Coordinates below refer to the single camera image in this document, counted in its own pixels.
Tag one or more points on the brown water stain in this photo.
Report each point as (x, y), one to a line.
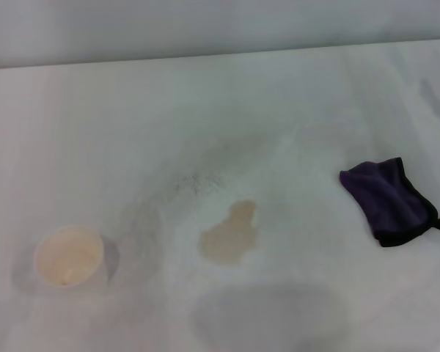
(231, 234)

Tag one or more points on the purple rag with black trim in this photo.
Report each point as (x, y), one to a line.
(388, 199)

